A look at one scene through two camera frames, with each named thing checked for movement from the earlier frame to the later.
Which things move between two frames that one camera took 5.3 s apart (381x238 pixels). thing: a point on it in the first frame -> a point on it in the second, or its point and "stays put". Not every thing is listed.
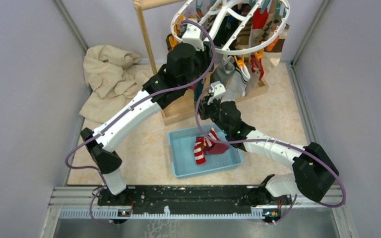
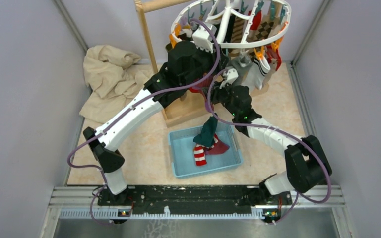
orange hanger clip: [239, 62] -> [259, 54]
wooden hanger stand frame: [186, 107] stays put
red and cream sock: [257, 65] -> [272, 54]
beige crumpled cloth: [113, 77] stays put
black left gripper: [206, 55] -> [223, 61]
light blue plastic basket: [182, 145] stays put
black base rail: [217, 197] stays put
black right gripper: [203, 107] -> [216, 90]
